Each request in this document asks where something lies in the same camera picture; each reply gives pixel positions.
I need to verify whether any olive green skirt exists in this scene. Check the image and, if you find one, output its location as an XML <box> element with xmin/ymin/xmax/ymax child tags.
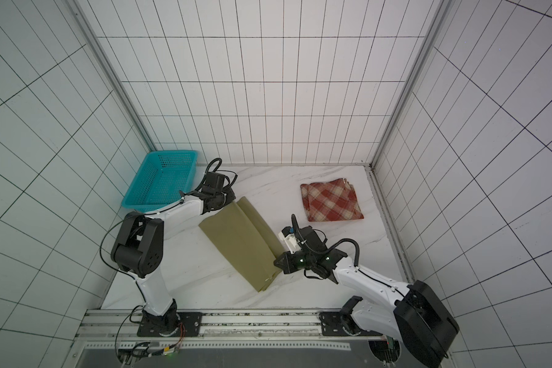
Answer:
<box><xmin>199</xmin><ymin>197</ymin><xmax>285</xmax><ymax>292</ymax></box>

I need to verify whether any red plaid skirt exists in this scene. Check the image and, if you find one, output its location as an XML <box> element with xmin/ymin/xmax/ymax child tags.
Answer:
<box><xmin>300</xmin><ymin>178</ymin><xmax>364</xmax><ymax>222</ymax></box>

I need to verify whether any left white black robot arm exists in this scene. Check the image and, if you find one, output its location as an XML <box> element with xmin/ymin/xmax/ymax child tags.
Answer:
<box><xmin>110</xmin><ymin>170</ymin><xmax>238</xmax><ymax>337</ymax></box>

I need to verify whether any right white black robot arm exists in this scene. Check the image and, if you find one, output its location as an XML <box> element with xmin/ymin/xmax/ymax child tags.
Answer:
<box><xmin>274</xmin><ymin>224</ymin><xmax>459</xmax><ymax>367</ymax></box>

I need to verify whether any teal plastic basket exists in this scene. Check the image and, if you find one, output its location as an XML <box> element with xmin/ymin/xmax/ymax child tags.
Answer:
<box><xmin>122</xmin><ymin>150</ymin><xmax>198</xmax><ymax>213</ymax></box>

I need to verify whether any right electronics wiring board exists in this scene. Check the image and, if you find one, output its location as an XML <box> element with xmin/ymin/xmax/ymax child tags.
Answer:
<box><xmin>368</xmin><ymin>338</ymin><xmax>401</xmax><ymax>367</ymax></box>

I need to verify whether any electronics wiring board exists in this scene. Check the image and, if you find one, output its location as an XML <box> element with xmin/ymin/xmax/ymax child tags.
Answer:
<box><xmin>368</xmin><ymin>338</ymin><xmax>401</xmax><ymax>367</ymax></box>
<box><xmin>114</xmin><ymin>322</ymin><xmax>186</xmax><ymax>367</ymax></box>

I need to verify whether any left electronics wiring board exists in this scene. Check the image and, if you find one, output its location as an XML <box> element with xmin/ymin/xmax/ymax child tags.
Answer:
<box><xmin>114</xmin><ymin>322</ymin><xmax>186</xmax><ymax>367</ymax></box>

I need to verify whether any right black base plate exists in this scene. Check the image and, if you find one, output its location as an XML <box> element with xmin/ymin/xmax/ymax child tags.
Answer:
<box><xmin>318</xmin><ymin>311</ymin><xmax>354</xmax><ymax>337</ymax></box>

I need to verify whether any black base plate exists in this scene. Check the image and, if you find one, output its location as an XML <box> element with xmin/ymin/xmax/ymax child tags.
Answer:
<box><xmin>136</xmin><ymin>311</ymin><xmax>202</xmax><ymax>338</ymax></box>
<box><xmin>318</xmin><ymin>311</ymin><xmax>354</xmax><ymax>337</ymax></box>

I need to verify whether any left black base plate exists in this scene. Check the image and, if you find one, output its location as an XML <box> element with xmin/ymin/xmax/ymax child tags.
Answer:
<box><xmin>136</xmin><ymin>311</ymin><xmax>202</xmax><ymax>338</ymax></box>

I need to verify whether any aluminium mounting rail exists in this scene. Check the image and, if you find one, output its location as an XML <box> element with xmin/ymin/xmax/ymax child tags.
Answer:
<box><xmin>75</xmin><ymin>309</ymin><xmax>445</xmax><ymax>343</ymax></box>

